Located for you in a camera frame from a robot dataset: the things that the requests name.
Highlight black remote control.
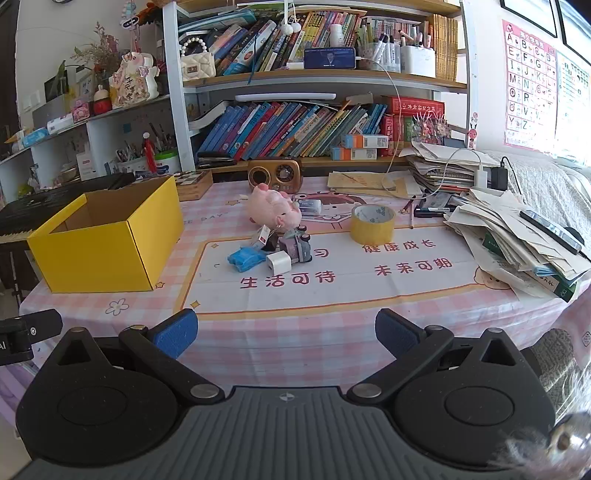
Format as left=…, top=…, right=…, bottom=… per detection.
left=519, top=209, right=583, bottom=256

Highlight grey fluffy toy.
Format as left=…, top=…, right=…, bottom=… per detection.
left=489, top=369, right=591, bottom=480

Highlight wood and white bookshelf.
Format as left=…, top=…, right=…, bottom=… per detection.
left=161, top=0, right=472, bottom=174

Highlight grey bed cover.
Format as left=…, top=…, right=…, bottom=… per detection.
left=480, top=148, right=591, bottom=241

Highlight black phone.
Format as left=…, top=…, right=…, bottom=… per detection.
left=413, top=191, right=458, bottom=219

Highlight pink alphabet poster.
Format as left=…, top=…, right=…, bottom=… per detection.
left=502, top=19, right=560, bottom=149

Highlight pink checkered cloth desktop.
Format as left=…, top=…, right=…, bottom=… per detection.
left=18, top=173, right=591, bottom=398

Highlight white quilted pearl-handle bag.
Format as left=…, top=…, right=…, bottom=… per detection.
left=179, top=37, right=217, bottom=83

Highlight black power adapter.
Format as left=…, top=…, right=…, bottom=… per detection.
left=489, top=157, right=515, bottom=191

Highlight grey purple toy truck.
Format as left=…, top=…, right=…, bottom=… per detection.
left=272, top=226, right=315, bottom=265

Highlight phone with lit screen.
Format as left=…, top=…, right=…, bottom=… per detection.
left=303, top=47, right=357, bottom=71

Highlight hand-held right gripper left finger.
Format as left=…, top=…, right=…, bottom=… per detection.
left=44, top=308, right=225, bottom=409

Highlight wooden checkered box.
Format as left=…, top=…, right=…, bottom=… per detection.
left=173, top=170, right=214, bottom=202

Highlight pink pig ornament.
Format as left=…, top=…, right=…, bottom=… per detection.
left=109, top=52, right=160, bottom=110

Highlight pink plush pig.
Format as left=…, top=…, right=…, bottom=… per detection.
left=245, top=182, right=303, bottom=229

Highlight black electronic keyboard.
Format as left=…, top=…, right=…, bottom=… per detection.
left=0, top=172, right=137, bottom=245

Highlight blue plastic packet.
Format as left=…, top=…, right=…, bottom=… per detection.
left=226, top=246, right=269, bottom=273

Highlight stack of papers and notebooks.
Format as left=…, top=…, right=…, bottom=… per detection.
left=405, top=140, right=502, bottom=191

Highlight white led light bar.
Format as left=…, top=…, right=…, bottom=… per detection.
left=235, top=92, right=338, bottom=101

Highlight black picture frame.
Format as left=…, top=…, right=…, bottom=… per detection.
left=500, top=0, right=559, bottom=38
left=558, top=0, right=591, bottom=58

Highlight red thick dictionary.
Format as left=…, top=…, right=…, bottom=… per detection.
left=387, top=96, right=446, bottom=116

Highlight white shelf unit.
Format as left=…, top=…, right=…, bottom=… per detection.
left=0, top=95, right=195, bottom=204

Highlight orange white blue carton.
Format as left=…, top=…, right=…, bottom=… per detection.
left=342, top=135, right=389, bottom=148
left=331, top=148, right=391, bottom=161

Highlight white chart poster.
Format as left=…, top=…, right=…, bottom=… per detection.
left=554, top=50, right=591, bottom=155

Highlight clear bag of colourful trinkets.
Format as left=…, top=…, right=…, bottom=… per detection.
left=411, top=115, right=452, bottom=141

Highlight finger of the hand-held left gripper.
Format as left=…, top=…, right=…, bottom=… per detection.
left=0, top=310, right=64, bottom=345

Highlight white rectangular eraser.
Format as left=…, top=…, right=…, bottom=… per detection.
left=293, top=194, right=322, bottom=217

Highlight dried flower bunch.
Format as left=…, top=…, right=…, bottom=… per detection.
left=69, top=21, right=123, bottom=75

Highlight row of mixed shelf books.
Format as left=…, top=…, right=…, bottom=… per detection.
left=178, top=8, right=462, bottom=81

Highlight yellow tape roll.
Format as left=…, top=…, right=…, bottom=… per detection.
left=350, top=204, right=397, bottom=245

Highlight white box of pens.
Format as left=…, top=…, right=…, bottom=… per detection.
left=115, top=159, right=149, bottom=176

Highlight brown paper envelopes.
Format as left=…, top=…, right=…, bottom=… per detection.
left=327, top=170, right=428, bottom=199

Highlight white box with red label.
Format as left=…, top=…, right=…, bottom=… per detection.
left=76, top=150, right=98, bottom=181

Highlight white charger cube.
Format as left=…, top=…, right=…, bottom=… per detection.
left=265, top=251, right=293, bottom=278

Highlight row of blue children's books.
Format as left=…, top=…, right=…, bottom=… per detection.
left=198, top=102, right=389, bottom=160

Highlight wooden retro radio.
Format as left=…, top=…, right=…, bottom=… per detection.
left=248, top=158, right=304, bottom=191

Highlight white hanging pompoms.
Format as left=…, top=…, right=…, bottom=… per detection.
left=276, top=0, right=302, bottom=35

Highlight small pink figure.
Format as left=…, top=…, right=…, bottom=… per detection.
left=465, top=113, right=482, bottom=149

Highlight pile of loose papers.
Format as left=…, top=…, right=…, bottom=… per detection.
left=443, top=188, right=591, bottom=303

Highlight red round jar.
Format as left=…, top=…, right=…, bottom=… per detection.
left=92, top=84, right=113, bottom=116

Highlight white pen holder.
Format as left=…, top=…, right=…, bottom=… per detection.
left=400, top=45, right=437, bottom=79

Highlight green-lid wipes can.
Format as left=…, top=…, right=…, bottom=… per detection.
left=154, top=151, right=181, bottom=177

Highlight black case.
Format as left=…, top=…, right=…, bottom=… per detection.
left=198, top=151, right=237, bottom=169

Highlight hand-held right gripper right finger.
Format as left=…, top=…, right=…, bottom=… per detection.
left=347, top=308, right=529, bottom=408

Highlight clear holder of marker pens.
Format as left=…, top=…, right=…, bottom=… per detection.
left=360, top=18, right=402, bottom=73

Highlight yellow cardboard box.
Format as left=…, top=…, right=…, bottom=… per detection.
left=27, top=175, right=185, bottom=294

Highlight green cover book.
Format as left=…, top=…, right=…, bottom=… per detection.
left=551, top=274, right=580, bottom=303

